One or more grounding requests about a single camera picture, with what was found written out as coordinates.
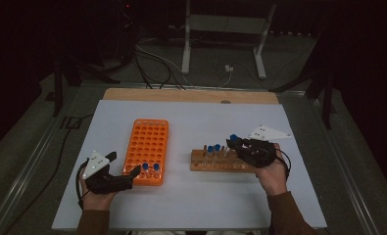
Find orange plastic tube rack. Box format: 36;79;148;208
121;117;169;187

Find wooden test tube rack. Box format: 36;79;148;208
190;144;256;173

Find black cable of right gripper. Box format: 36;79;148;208
275;148;293;180

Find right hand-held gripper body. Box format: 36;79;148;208
238;124;293;169

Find long black floor cable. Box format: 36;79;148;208
4;114;95;233

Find black floor cables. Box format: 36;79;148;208
133;42;186;91

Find white cable with plug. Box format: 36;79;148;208
218;64;235;88

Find white metal stand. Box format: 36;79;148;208
180;0;277;80

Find person's right hand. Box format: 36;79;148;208
255;143;288;197

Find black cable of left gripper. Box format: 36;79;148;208
75;161;88;210

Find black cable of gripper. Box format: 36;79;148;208
75;161;88;210
275;148;293;180

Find black tripod stand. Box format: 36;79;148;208
268;32;338;130
45;48;121;118

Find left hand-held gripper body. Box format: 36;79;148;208
81;150;133;195

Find person's left hand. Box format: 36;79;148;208
79;177;119;212

